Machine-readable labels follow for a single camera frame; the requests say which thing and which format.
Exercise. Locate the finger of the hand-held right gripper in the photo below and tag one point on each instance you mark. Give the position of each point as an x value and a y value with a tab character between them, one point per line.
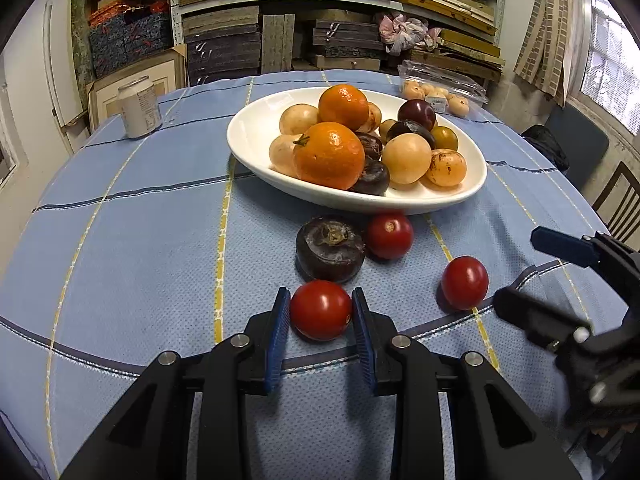
530	310
562	246

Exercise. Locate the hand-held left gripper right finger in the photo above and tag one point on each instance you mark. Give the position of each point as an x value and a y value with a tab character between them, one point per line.
365	340

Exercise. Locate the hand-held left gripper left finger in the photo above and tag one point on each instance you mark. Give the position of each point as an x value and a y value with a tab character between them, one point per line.
277	340

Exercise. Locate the red cherry tomato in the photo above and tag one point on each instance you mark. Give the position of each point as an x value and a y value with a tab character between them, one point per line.
465	282
321	310
390	235

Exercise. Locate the dark brown round fruit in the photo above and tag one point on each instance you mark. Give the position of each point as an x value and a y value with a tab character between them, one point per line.
330	247
372	177
371	146

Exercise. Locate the speckled tan fruit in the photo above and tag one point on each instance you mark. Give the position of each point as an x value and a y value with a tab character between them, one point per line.
374	117
446	168

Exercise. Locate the yellow green tomato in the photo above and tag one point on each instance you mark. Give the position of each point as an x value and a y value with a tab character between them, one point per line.
444	137

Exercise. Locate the dark purple plum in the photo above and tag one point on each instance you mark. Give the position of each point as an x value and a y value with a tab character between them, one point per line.
407	130

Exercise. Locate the dark red plum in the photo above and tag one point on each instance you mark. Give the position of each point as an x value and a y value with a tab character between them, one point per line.
416	112

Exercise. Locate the small tan round fruit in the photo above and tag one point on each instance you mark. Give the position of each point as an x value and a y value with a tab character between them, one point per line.
386	129

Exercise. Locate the white oval plate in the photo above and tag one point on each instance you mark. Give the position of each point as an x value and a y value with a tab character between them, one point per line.
260	125

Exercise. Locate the small orange mandarin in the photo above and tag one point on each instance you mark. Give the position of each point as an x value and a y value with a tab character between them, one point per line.
344	106

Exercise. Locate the wooden chair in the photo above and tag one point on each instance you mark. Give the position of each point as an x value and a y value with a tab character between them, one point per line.
630	169

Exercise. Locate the black jacket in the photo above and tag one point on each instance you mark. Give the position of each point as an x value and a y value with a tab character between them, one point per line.
545	145

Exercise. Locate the dark blue chair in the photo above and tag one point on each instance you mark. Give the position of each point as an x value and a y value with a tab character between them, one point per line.
580	140

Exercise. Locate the small peach-coloured fruit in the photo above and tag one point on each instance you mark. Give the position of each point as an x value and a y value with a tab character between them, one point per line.
412	91
429	91
458	106

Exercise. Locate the bright lattice window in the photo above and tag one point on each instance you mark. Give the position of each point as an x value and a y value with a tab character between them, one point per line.
610	70

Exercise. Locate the brick pattern curtain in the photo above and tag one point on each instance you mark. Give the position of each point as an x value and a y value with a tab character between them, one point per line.
545	45

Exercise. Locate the clear plastic clamshell box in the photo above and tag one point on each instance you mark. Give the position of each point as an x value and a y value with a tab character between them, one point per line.
440	76

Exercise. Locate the crumpled pink white cloth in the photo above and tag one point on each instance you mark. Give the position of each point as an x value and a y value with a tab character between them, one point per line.
405	30

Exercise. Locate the white drink can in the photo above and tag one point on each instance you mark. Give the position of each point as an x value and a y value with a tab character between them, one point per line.
140	110

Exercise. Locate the shelf of stacked boards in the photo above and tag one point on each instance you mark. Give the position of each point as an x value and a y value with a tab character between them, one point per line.
220	50

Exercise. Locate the white metal shelving unit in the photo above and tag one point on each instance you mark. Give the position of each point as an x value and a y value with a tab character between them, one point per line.
176	35

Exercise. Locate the white board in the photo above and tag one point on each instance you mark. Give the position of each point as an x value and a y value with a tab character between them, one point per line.
55	70

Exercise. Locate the grey marble slab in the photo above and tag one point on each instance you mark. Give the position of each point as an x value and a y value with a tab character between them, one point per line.
80	40

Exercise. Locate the beige picture frame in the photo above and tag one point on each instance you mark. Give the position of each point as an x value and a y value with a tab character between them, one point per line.
165	75

